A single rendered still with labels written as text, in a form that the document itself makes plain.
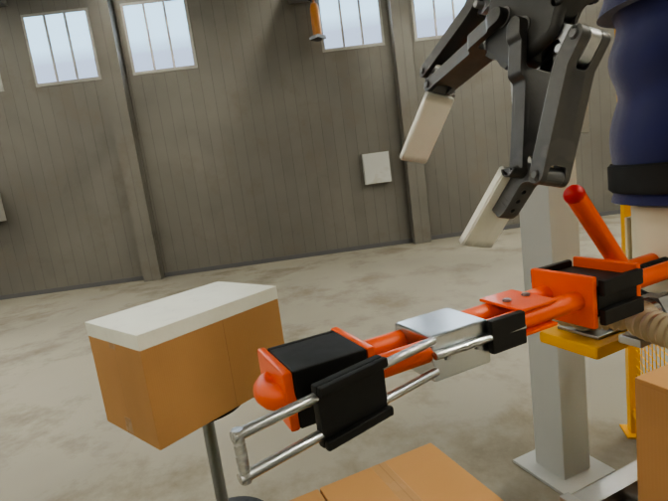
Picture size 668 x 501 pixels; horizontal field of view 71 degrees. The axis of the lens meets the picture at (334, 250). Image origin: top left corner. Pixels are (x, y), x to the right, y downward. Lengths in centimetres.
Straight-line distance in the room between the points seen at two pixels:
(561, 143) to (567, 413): 202
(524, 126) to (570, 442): 211
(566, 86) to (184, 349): 153
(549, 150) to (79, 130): 933
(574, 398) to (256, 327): 138
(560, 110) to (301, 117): 841
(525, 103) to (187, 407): 157
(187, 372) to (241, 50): 768
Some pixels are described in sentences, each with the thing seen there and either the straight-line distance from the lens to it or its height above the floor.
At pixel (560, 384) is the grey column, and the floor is 46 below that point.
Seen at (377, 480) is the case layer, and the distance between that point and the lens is 152.
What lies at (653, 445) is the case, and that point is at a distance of 121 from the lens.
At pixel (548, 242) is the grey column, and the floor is 106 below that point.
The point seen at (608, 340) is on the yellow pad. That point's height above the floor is 115.
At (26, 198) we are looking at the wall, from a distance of 995.
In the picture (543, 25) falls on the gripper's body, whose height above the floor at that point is 151.
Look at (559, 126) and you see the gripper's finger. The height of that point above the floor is 145.
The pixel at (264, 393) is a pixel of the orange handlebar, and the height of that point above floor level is 127.
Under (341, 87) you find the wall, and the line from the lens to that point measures 881.
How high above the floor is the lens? 143
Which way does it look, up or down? 9 degrees down
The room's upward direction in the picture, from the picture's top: 8 degrees counter-clockwise
